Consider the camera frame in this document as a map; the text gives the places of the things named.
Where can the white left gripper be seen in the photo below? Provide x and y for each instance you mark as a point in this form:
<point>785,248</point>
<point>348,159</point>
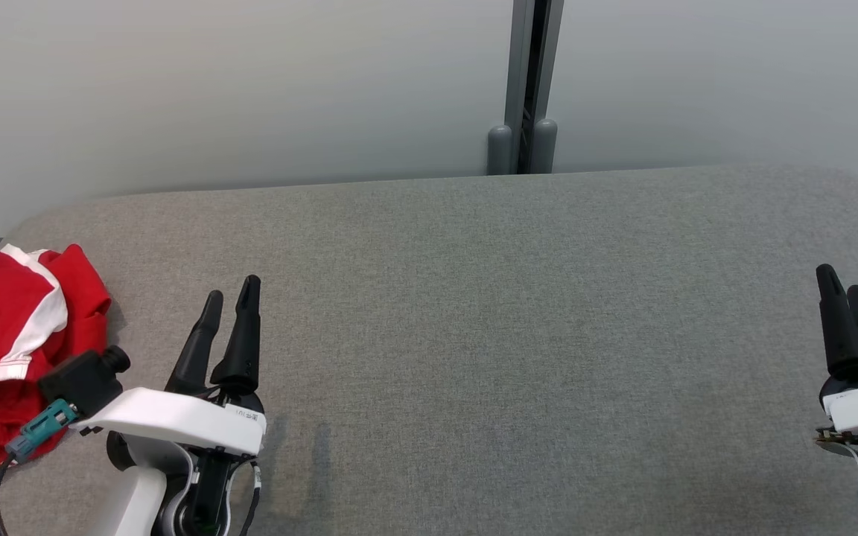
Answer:
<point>176,420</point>

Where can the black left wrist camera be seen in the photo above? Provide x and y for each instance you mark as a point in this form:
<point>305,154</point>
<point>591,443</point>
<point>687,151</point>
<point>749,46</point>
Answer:
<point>83,383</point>

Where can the grey partition post round caps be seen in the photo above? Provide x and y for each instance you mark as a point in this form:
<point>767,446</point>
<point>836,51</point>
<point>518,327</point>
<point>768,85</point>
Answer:
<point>522,74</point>

